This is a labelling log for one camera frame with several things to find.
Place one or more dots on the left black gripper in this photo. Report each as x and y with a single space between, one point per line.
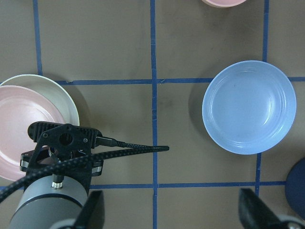
56 143

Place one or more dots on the pink bowl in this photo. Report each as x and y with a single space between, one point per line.
223 3

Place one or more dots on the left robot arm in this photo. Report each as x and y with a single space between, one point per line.
60 200

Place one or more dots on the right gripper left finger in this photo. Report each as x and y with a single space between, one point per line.
91 216

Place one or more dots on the blue plate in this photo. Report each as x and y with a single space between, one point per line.
249 107

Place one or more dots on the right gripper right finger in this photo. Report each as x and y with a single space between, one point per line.
255 214

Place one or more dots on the blue saucepan with lid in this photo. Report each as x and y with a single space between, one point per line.
295 188

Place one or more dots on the pink plate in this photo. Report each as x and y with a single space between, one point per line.
19 108

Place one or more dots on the white plate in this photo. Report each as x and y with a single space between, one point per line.
50 90

